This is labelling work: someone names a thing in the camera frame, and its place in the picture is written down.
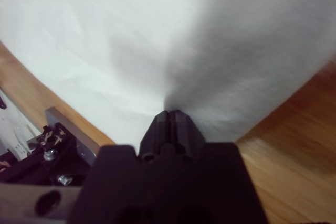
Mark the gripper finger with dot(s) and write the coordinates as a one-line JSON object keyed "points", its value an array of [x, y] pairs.
{"points": [[187, 134], [157, 134]]}

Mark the white t-shirt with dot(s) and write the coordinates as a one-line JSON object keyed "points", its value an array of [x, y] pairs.
{"points": [[131, 37]]}

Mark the black stand clamp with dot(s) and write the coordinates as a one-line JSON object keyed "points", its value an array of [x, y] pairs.
{"points": [[31, 166]]}

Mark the grey metal bracket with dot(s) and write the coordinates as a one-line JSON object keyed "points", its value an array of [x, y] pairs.
{"points": [[18, 203]]}

